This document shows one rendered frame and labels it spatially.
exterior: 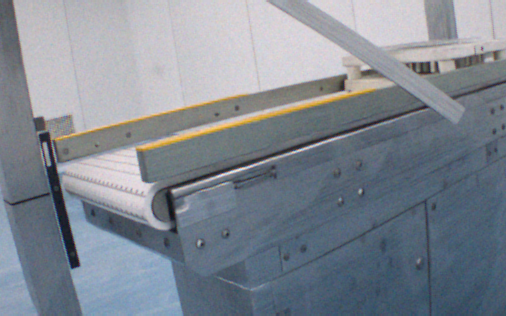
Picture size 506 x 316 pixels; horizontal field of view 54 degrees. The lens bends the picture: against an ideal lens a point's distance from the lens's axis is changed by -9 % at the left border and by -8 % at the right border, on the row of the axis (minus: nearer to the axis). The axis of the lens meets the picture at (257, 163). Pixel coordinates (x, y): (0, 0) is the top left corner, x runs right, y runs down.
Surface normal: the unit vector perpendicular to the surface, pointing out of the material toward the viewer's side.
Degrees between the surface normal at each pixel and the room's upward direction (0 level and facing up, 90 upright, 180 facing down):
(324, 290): 90
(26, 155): 90
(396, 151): 90
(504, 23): 90
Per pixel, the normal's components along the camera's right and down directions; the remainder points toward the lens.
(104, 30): 0.73, 0.04
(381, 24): -0.67, 0.26
